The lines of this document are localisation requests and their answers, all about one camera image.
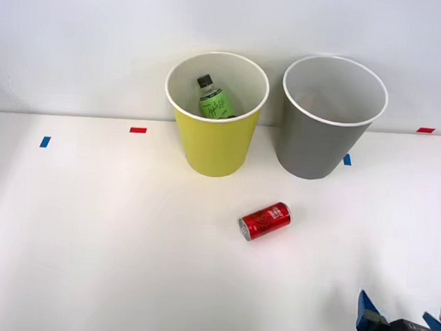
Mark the red drink can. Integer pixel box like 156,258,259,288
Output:
236,198,294,246

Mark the yellow-green plastic waste bin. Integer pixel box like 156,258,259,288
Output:
158,48,273,181

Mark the grey plastic waste bin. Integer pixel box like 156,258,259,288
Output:
275,52,392,185

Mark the green label plastic bottle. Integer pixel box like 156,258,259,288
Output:
193,74,239,121

